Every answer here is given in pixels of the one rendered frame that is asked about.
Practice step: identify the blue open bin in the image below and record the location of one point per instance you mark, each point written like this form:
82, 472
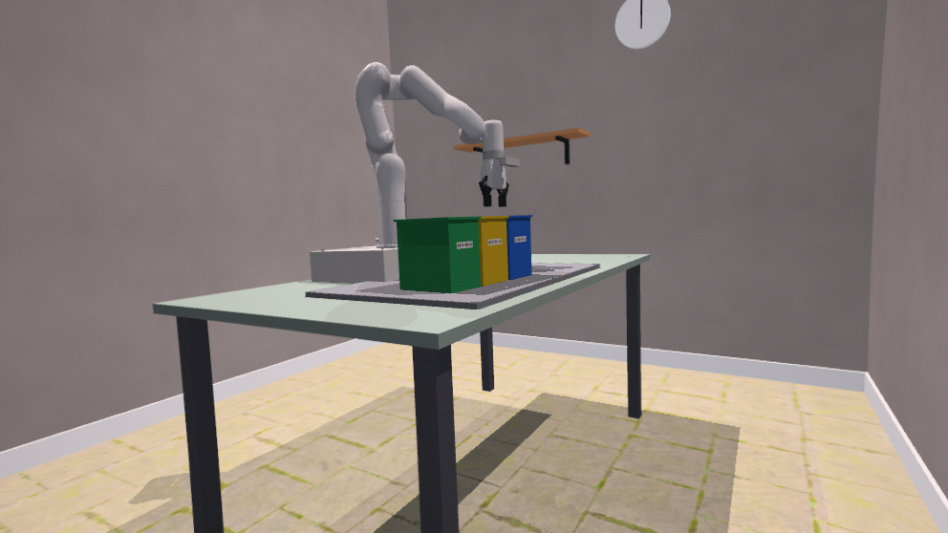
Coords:
518, 246

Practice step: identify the green bin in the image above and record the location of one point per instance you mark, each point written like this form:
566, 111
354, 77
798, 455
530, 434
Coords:
439, 254

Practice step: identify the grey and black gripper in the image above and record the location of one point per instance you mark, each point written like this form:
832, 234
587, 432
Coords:
495, 173

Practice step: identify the yellow open-top bin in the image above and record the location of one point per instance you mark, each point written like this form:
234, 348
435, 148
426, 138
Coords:
493, 249

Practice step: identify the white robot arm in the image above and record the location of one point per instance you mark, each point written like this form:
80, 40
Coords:
389, 167

